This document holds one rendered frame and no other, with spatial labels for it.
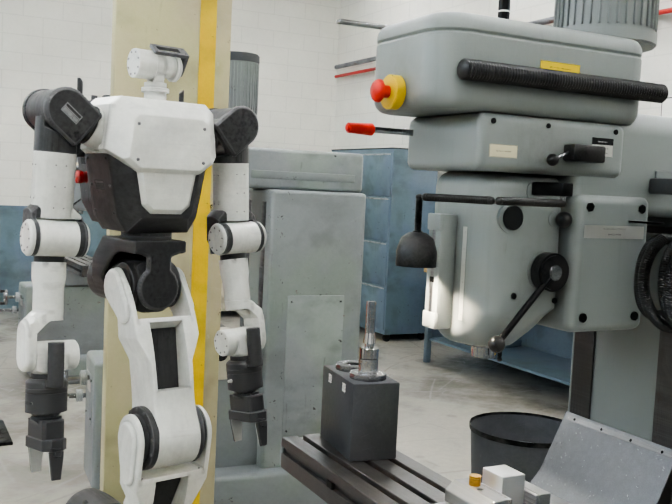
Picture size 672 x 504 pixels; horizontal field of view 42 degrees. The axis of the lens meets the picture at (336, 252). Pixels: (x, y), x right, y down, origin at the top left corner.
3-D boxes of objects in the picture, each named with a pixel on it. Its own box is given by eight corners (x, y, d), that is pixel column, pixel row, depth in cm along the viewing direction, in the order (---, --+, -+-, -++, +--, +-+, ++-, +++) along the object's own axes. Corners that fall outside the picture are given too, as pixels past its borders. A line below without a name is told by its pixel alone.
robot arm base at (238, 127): (191, 161, 220) (179, 117, 217) (233, 146, 227) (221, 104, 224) (223, 161, 208) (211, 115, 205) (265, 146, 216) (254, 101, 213)
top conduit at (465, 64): (467, 78, 139) (469, 56, 138) (452, 81, 142) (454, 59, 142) (668, 102, 159) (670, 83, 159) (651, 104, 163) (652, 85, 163)
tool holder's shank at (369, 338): (375, 346, 212) (377, 300, 211) (376, 348, 209) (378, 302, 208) (362, 345, 212) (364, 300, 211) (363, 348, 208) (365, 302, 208)
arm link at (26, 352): (15, 370, 188) (16, 308, 189) (55, 367, 194) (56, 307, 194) (25, 373, 183) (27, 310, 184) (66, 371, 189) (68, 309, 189)
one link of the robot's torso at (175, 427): (120, 474, 197) (95, 275, 206) (188, 462, 208) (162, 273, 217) (150, 470, 185) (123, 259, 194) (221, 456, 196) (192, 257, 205)
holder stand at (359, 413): (349, 462, 204) (353, 378, 203) (319, 435, 225) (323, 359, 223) (396, 459, 208) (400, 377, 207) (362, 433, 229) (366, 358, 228)
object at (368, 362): (376, 370, 213) (377, 349, 213) (378, 374, 208) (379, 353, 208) (357, 370, 213) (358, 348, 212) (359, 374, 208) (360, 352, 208)
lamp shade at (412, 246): (386, 264, 153) (388, 229, 153) (414, 263, 158) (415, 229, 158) (417, 268, 148) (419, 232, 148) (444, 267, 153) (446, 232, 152)
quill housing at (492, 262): (477, 353, 152) (488, 171, 150) (415, 333, 171) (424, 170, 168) (561, 348, 161) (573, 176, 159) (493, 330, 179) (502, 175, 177)
